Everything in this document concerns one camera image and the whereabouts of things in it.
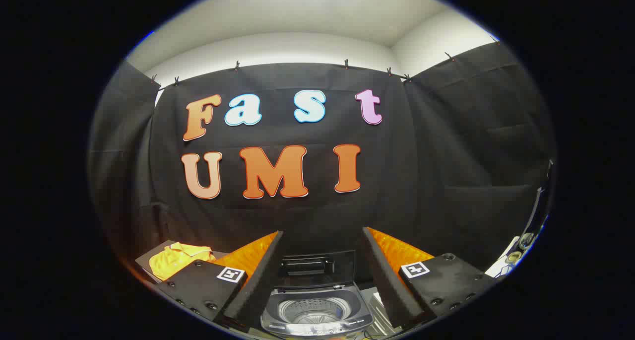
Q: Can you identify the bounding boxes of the black backdrop cloth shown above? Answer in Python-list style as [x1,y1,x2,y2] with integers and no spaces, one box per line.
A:
[88,41,556,287]

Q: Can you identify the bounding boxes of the grey board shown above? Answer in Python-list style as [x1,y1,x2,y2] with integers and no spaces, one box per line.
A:
[135,240,229,284]

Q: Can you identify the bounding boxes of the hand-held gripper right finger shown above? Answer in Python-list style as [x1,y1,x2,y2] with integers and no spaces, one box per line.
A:
[363,227,497,330]

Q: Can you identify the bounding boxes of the grey washing machine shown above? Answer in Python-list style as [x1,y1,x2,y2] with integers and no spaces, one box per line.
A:
[260,282,375,339]

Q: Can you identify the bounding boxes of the yellow polo shirt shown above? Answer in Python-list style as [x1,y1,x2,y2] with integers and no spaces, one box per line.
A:
[149,242,217,282]

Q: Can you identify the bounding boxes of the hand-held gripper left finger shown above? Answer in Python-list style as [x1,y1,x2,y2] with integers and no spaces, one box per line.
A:
[156,231,284,329]

